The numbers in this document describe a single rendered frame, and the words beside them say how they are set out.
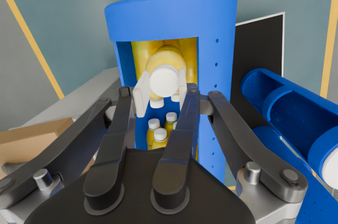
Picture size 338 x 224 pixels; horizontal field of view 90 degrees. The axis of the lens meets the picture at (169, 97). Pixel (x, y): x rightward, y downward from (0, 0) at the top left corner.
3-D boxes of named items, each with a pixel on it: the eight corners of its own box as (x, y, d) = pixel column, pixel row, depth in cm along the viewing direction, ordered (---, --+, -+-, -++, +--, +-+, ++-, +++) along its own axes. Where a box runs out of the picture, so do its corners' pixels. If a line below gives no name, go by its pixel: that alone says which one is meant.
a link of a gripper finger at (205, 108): (187, 102, 14) (223, 100, 14) (185, 82, 19) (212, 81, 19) (188, 117, 15) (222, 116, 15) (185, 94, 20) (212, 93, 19)
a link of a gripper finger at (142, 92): (144, 117, 17) (137, 118, 17) (151, 91, 23) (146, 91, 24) (140, 90, 16) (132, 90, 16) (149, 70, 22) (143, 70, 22)
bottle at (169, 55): (152, 44, 39) (136, 54, 22) (183, 43, 39) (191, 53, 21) (154, 74, 41) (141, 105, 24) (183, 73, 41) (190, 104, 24)
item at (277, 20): (227, 162, 198) (231, 173, 184) (208, 28, 141) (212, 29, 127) (273, 155, 192) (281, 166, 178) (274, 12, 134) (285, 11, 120)
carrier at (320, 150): (277, 67, 137) (241, 68, 138) (423, 129, 56) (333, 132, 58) (271, 98, 148) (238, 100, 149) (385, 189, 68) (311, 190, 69)
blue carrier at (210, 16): (160, 198, 88) (143, 271, 63) (133, 12, 53) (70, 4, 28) (216, 205, 83) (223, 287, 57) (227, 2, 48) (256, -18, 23)
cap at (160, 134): (168, 132, 53) (168, 128, 52) (164, 140, 50) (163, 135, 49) (157, 131, 54) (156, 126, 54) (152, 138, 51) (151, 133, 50)
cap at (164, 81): (149, 66, 22) (147, 69, 21) (178, 65, 22) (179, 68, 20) (151, 94, 24) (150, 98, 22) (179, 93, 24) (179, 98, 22)
